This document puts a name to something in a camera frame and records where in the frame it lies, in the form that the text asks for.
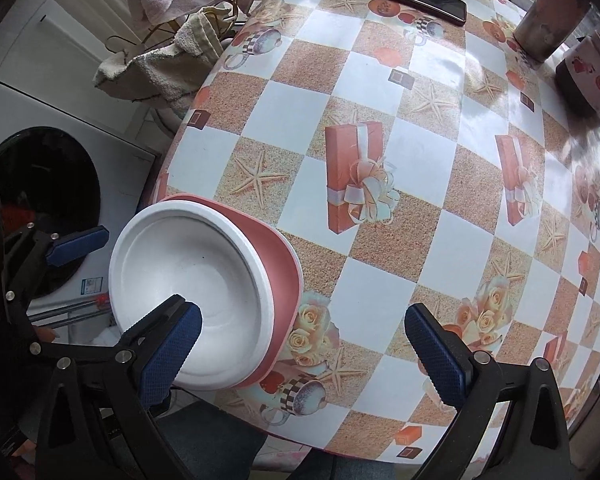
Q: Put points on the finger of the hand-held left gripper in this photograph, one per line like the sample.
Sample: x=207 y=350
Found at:
x=77 y=247
x=22 y=325

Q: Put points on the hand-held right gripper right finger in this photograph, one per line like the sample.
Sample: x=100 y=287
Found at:
x=437 y=355

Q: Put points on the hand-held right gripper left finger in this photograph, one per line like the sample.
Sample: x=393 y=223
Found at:
x=177 y=350

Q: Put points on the white bowl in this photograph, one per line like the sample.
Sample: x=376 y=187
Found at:
x=190 y=260

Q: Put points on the person's left hand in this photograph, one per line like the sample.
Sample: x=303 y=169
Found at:
x=47 y=335

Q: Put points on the white washing machine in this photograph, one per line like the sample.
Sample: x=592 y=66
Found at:
x=125 y=170

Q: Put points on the beige towel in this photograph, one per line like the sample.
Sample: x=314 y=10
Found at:
x=170 y=72

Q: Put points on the checkered printed tablecloth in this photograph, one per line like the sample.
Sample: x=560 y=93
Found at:
x=430 y=110

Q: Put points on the pink printed pot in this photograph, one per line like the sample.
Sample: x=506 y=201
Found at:
x=592 y=75

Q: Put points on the pink metal thermos bottle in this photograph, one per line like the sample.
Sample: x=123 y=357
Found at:
x=550 y=15

